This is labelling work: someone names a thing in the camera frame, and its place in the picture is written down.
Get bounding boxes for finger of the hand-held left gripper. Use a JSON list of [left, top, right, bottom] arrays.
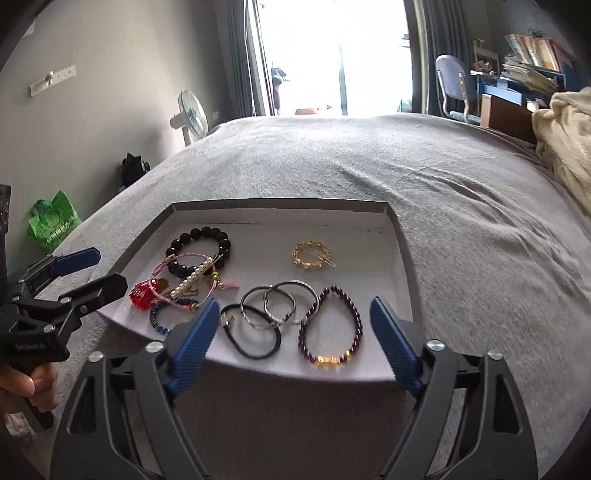
[[15, 272, 129, 334], [18, 247, 102, 296]]

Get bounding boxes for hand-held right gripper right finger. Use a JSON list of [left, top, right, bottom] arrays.
[[369, 296, 539, 480]]

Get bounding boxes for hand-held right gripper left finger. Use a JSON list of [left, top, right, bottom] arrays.
[[50, 298, 221, 480]]

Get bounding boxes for dark purple bead bracelet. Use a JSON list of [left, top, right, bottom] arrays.
[[298, 285, 365, 368]]

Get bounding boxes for pink cord bracelet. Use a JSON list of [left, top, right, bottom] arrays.
[[151, 252, 239, 308]]

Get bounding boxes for black hair tie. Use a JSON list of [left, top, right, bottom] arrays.
[[220, 304, 283, 361]]

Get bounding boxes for pearl bar hair clip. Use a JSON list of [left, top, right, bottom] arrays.
[[170, 257, 219, 299]]

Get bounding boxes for grey cardboard box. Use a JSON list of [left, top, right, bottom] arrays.
[[95, 200, 424, 385]]

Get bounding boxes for round gold hair clip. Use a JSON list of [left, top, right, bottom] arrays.
[[291, 239, 332, 274]]

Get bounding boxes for person's left hand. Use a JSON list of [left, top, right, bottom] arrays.
[[0, 360, 59, 415]]

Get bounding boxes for red crystal charm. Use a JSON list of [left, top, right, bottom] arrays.
[[130, 282, 161, 308]]

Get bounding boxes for green plastic bag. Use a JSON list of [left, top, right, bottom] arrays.
[[26, 189, 84, 254]]

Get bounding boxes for black bag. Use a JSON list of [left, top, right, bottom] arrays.
[[120, 152, 153, 188]]

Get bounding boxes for grey bed blanket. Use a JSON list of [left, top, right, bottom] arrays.
[[33, 113, 591, 480]]

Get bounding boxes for white standing fan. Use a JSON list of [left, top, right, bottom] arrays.
[[168, 89, 209, 147]]

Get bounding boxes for dark grey curtain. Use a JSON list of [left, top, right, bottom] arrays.
[[214, 0, 260, 121], [405, 0, 491, 116]]

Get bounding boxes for wooden desk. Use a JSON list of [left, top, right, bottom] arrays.
[[470, 73, 565, 145]]

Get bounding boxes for dark hanging clothes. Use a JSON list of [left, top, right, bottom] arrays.
[[270, 67, 291, 117]]

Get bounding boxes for cream knitted blanket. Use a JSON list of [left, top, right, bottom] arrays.
[[531, 86, 591, 214]]

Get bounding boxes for blue grey chair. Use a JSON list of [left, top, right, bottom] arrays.
[[434, 54, 482, 126]]

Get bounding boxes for glass balcony door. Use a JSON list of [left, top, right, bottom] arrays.
[[248, 0, 426, 119]]

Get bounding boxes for stack of books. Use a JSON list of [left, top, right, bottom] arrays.
[[501, 30, 579, 96]]

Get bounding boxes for blue braided bracelet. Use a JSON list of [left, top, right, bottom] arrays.
[[148, 299, 202, 332]]

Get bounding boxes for black bead bracelet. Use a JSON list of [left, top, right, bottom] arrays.
[[165, 226, 232, 278]]

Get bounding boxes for white wall hook rail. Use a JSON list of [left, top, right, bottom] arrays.
[[30, 65, 77, 98]]

